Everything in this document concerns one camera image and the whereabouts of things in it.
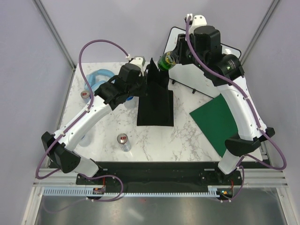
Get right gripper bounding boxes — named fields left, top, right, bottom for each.
left=172, top=33, right=207, bottom=71

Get green glass bottle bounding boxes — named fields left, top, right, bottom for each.
left=157, top=50, right=178, bottom=71

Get black canvas bag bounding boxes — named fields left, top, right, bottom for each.
left=136, top=59, right=174, bottom=127

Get silver can front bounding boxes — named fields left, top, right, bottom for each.
left=117, top=133, right=131, bottom=152

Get silver can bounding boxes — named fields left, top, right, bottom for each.
left=117, top=133, right=131, bottom=152
left=80, top=90, right=91, bottom=103

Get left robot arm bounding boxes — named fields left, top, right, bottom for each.
left=41, top=62, right=147, bottom=184

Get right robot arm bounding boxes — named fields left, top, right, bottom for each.
left=174, top=24, right=275, bottom=185

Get water bottle near bag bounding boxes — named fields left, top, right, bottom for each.
left=124, top=96, right=136, bottom=109

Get whiteboard with red writing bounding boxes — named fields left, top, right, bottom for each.
left=162, top=26, right=242, bottom=98

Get blue headphones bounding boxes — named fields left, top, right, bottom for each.
left=86, top=69, right=114, bottom=92

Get silver can back left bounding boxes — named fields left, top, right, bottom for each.
left=80, top=90, right=91, bottom=103

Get green board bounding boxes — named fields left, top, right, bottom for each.
left=190, top=94, right=238, bottom=157

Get water bottle front left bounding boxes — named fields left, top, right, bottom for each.
left=79, top=133, right=93, bottom=147

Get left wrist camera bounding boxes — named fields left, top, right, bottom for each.
left=129, top=56, right=146, bottom=70

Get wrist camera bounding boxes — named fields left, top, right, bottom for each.
left=129, top=56, right=146, bottom=70
left=185, top=14, right=207, bottom=34

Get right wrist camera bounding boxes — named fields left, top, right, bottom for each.
left=185, top=14, right=207, bottom=34

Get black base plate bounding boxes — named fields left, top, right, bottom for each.
left=76, top=162, right=242, bottom=193

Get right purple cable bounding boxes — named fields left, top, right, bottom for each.
left=184, top=16, right=288, bottom=171

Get white cable duct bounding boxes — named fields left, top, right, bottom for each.
left=43, top=187, right=220, bottom=197

